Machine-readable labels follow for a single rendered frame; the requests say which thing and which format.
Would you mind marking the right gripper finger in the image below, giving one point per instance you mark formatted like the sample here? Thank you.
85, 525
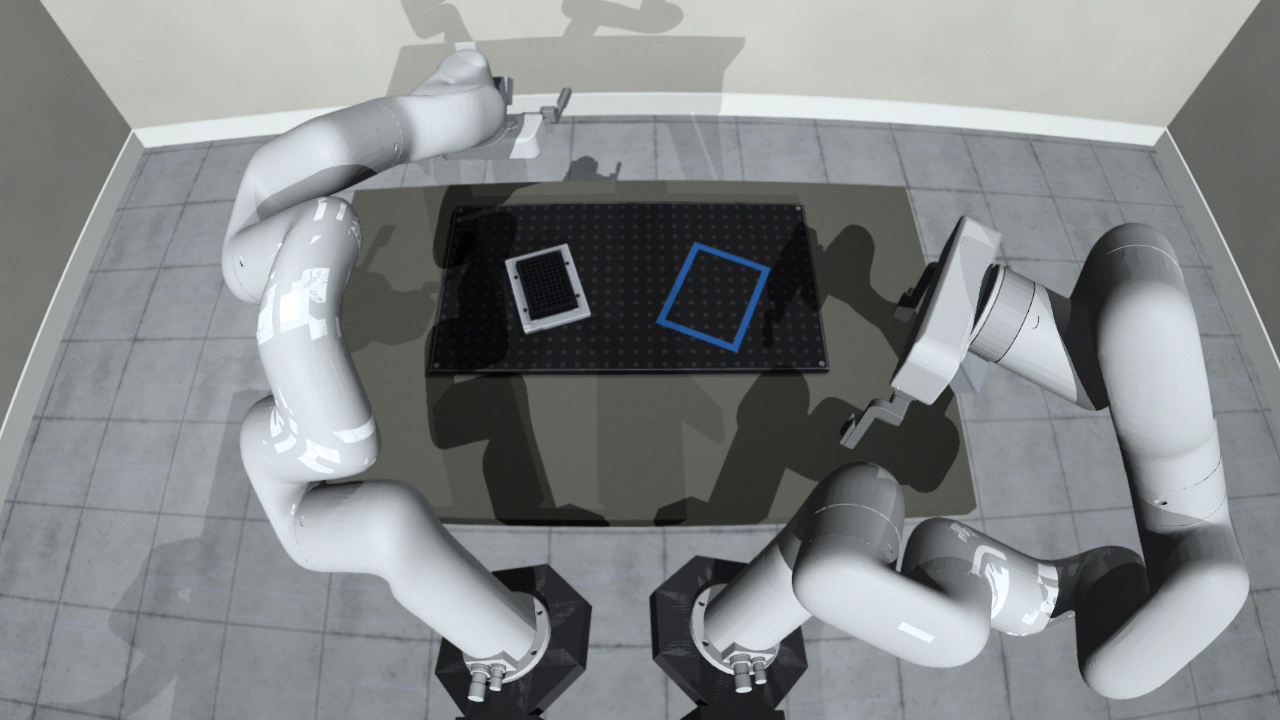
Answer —
909, 300
892, 411

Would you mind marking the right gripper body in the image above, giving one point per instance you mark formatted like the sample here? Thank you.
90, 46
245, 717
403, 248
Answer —
948, 319

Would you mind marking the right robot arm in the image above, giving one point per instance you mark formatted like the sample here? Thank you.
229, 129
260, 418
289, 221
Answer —
846, 536

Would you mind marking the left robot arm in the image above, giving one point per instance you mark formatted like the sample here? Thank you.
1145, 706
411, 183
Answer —
322, 425

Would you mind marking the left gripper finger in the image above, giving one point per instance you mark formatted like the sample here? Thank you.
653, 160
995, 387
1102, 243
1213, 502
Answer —
550, 112

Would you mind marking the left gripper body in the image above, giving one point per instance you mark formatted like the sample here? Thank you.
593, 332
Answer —
523, 139

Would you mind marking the blue tape outline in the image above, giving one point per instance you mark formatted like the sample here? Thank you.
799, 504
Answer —
737, 341

